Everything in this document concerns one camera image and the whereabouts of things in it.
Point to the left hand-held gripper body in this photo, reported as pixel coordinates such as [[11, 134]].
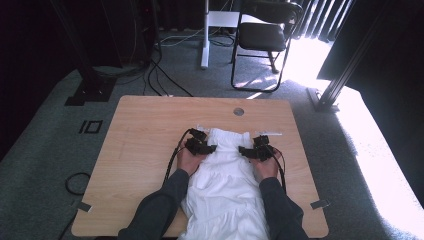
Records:
[[196, 146]]

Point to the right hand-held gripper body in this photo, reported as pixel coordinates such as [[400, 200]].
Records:
[[263, 151]]

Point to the white skirt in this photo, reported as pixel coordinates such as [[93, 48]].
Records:
[[226, 186]]

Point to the person's right hand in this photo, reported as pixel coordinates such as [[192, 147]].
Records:
[[268, 169]]

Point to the person's left hand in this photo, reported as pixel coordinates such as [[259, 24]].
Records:
[[188, 162]]

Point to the grey round table grommet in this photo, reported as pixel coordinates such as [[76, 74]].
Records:
[[238, 111]]

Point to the grey tape piece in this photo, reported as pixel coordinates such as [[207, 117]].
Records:
[[84, 206], [320, 204]]

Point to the black folding chair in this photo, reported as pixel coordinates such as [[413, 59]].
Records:
[[261, 36]]

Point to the dark equipment rack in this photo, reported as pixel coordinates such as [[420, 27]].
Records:
[[146, 33]]

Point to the dark pleated curtain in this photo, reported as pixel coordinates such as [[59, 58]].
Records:
[[316, 20]]

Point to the aluminium profile post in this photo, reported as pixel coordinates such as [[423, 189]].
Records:
[[328, 100]]

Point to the white desk frame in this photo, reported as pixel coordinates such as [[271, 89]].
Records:
[[205, 50]]

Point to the black stand with base plate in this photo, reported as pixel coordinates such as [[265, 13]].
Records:
[[91, 91]]

